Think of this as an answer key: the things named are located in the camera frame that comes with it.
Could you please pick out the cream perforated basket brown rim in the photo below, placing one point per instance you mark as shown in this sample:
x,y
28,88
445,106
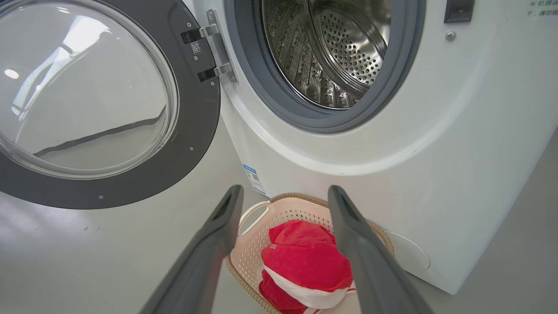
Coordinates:
x,y
248,253

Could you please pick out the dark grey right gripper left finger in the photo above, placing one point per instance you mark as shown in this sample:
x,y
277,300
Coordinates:
x,y
205,270

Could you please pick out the red shorts with white stripes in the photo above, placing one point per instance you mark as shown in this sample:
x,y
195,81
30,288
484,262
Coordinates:
x,y
279,296

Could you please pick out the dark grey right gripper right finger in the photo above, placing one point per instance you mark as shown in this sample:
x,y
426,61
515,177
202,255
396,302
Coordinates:
x,y
370,270

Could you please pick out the blue energy label sticker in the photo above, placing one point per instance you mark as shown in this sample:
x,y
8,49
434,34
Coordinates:
x,y
254,179

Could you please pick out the round white filter cover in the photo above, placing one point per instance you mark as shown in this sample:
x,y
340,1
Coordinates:
x,y
409,250

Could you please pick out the red shirt with white trim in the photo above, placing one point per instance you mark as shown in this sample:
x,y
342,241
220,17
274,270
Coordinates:
x,y
305,257

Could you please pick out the white front-load washing machine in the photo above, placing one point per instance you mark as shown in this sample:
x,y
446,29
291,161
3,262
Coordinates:
x,y
348,174

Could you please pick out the black round glass washer door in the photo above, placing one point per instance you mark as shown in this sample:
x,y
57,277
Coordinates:
x,y
192,131

